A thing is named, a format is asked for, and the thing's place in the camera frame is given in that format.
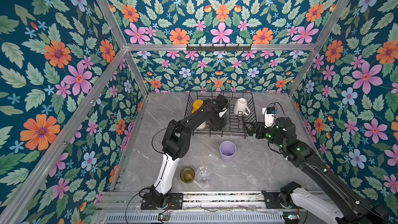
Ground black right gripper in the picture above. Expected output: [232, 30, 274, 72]
[244, 120, 286, 150]

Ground cream ceramic mug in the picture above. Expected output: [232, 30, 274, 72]
[233, 98, 251, 116]

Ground yellow plastic cup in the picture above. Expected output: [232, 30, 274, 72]
[191, 100, 203, 114]

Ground lilac plastic cup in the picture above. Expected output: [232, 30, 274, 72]
[219, 141, 237, 162]

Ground clear glass cup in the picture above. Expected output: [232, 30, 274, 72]
[195, 166, 211, 184]

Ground olive green glass cup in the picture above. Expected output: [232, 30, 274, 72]
[180, 167, 195, 184]

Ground red and white mug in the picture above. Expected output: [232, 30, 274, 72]
[197, 121, 206, 130]

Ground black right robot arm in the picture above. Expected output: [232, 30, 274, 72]
[244, 117, 389, 224]

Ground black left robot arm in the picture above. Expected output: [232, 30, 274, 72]
[141, 94, 229, 210]

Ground small green circuit board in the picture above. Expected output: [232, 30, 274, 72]
[158, 213, 170, 222]

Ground black wire dish rack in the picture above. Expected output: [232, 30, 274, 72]
[184, 90, 257, 138]

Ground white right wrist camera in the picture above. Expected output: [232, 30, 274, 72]
[262, 106, 277, 128]

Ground black wall hook rail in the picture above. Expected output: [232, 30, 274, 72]
[186, 44, 252, 52]

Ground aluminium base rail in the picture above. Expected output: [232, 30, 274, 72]
[93, 191, 343, 224]

